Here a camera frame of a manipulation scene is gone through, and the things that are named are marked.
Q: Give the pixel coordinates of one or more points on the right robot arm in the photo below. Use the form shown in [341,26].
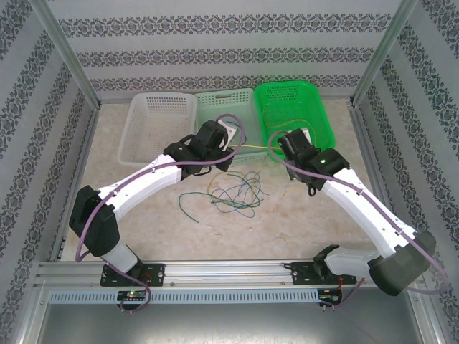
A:
[358,204]

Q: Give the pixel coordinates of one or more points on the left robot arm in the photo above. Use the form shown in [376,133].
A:
[143,179]

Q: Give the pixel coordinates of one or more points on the pale green plastic basket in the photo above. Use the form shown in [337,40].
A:
[215,118]

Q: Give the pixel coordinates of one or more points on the white plastic basket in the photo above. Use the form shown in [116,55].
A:
[154,122]

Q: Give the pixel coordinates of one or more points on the bright green plastic basket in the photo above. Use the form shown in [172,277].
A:
[287,104]

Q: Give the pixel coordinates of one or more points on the right circuit board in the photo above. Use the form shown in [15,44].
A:
[330,297]

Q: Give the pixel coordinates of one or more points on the circuit board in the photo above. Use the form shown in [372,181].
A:
[330,297]
[132,294]

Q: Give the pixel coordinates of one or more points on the left circuit board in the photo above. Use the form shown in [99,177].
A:
[132,294]

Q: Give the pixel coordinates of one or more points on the grey metal base panel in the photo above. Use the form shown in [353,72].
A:
[229,326]

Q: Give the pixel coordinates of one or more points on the aluminium side rail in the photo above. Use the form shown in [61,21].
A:
[365,143]
[80,161]

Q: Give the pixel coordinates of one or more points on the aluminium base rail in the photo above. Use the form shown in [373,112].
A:
[229,274]

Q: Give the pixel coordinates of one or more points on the aluminium frame post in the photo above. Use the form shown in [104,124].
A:
[68,53]
[385,53]

